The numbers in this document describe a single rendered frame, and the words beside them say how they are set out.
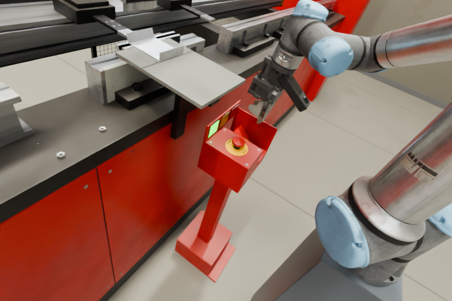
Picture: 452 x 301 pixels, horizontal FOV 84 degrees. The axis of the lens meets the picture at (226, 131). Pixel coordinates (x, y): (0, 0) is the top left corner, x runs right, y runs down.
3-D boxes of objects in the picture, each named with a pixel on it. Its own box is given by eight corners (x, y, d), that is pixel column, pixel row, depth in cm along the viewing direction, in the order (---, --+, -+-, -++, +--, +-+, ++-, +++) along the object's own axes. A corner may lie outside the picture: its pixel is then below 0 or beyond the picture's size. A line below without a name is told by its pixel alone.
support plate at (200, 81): (201, 109, 51) (202, 105, 51) (115, 56, 59) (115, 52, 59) (245, 82, 64) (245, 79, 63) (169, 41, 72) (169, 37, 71)
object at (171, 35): (124, 60, 63) (124, 49, 61) (116, 55, 63) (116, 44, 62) (179, 44, 77) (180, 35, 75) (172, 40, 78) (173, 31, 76)
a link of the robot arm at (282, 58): (309, 52, 66) (299, 60, 60) (300, 67, 69) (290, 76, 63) (284, 38, 67) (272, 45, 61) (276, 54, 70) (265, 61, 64)
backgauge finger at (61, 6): (115, 48, 63) (114, 27, 60) (54, 10, 71) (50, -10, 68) (151, 39, 71) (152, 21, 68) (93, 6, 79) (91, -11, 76)
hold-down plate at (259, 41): (242, 58, 103) (244, 51, 101) (231, 52, 105) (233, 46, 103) (272, 44, 124) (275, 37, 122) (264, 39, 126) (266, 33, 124)
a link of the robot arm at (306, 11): (310, 8, 52) (293, -7, 57) (286, 55, 59) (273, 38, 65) (339, 16, 55) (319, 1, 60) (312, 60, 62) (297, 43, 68)
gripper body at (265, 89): (257, 85, 78) (273, 50, 70) (280, 99, 77) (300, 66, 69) (245, 94, 73) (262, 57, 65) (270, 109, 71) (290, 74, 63)
